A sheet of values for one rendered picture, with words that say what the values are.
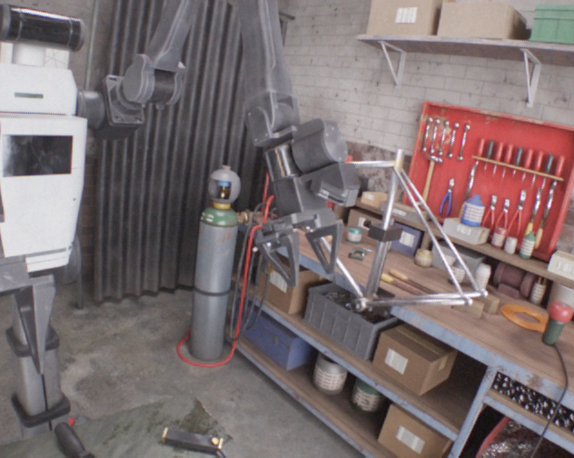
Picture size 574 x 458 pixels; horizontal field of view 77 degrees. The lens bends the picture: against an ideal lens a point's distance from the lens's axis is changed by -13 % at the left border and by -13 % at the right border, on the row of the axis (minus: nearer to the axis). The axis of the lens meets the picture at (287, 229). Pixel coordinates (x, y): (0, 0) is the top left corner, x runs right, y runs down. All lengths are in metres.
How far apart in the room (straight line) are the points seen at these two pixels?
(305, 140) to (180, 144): 2.30
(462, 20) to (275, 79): 1.60
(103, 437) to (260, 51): 0.69
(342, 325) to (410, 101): 1.35
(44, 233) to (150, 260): 2.13
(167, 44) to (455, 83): 1.80
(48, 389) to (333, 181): 0.88
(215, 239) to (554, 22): 1.86
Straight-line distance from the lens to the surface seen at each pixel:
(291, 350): 2.21
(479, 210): 2.10
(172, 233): 2.99
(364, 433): 2.03
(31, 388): 1.13
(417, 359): 1.71
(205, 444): 0.75
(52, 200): 0.90
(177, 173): 2.88
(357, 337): 1.86
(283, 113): 0.63
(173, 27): 0.86
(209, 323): 2.34
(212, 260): 2.17
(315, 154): 0.57
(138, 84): 0.88
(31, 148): 0.86
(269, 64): 0.65
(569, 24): 1.98
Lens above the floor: 1.44
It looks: 16 degrees down
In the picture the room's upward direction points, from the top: 10 degrees clockwise
